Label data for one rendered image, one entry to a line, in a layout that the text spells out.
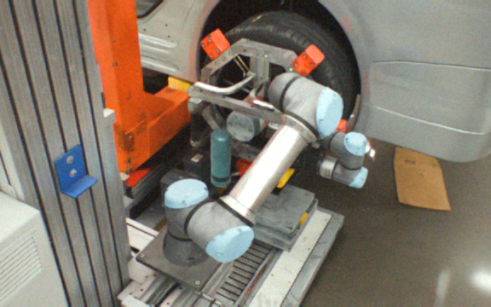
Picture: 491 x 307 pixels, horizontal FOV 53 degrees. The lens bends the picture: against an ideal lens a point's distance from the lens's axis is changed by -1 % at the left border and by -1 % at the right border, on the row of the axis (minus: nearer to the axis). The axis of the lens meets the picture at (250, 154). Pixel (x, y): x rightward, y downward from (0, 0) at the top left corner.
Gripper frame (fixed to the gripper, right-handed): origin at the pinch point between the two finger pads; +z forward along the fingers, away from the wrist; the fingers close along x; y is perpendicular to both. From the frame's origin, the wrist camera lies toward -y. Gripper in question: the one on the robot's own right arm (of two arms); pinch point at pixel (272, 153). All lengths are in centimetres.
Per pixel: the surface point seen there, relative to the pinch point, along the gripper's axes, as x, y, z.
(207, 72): -20.2, 12.9, 40.7
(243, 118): -6.0, 6.3, 15.8
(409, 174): -128, -82, -42
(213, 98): -1.5, 14.3, 26.5
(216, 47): -20.4, 25.4, 36.4
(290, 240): -24, -67, -4
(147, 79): -68, -32, 113
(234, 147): -20.9, -20.4, 27.0
